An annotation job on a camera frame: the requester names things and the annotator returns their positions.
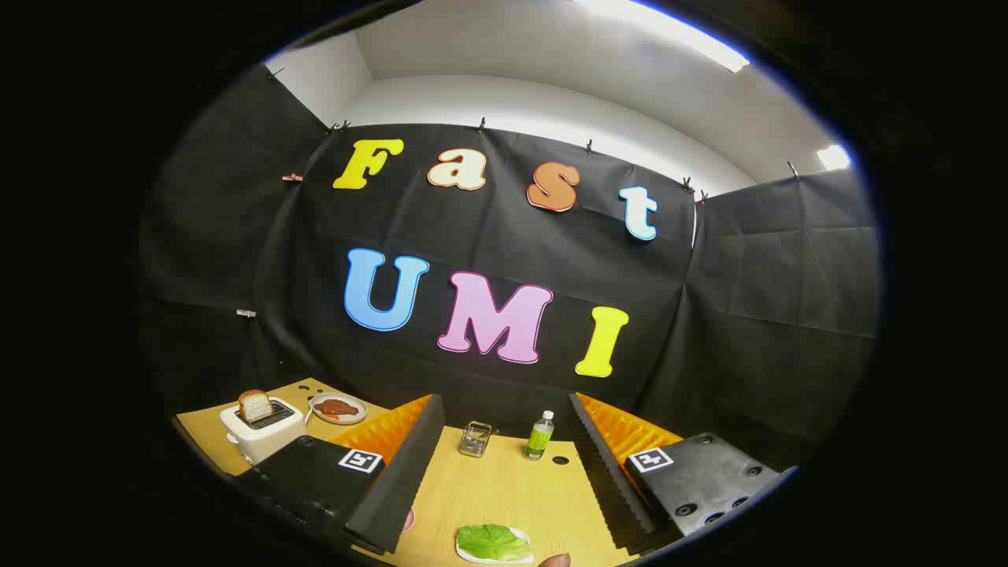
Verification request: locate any toasted bread slice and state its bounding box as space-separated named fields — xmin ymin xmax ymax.
xmin=239 ymin=389 xmax=274 ymax=424

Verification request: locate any white plate with meat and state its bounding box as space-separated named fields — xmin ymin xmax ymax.
xmin=309 ymin=393 xmax=369 ymax=425

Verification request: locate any white oval plate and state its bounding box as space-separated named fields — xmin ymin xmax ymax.
xmin=456 ymin=526 xmax=535 ymax=565

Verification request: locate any black backdrop cloth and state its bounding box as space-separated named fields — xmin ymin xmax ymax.
xmin=138 ymin=63 xmax=881 ymax=473

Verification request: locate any green drink bottle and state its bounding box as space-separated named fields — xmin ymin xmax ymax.
xmin=524 ymin=409 xmax=555 ymax=461

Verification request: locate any metal mesh utensil holder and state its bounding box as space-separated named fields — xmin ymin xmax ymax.
xmin=458 ymin=421 xmax=493 ymax=458

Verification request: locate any white toaster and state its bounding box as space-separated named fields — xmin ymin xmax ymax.
xmin=220 ymin=396 xmax=306 ymax=465

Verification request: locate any green lettuce leaf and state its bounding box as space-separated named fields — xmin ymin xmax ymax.
xmin=458 ymin=524 xmax=531 ymax=561

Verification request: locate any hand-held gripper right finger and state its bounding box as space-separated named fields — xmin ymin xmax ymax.
xmin=567 ymin=392 xmax=798 ymax=552

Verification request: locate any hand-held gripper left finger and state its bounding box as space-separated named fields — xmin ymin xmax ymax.
xmin=233 ymin=394 xmax=447 ymax=557

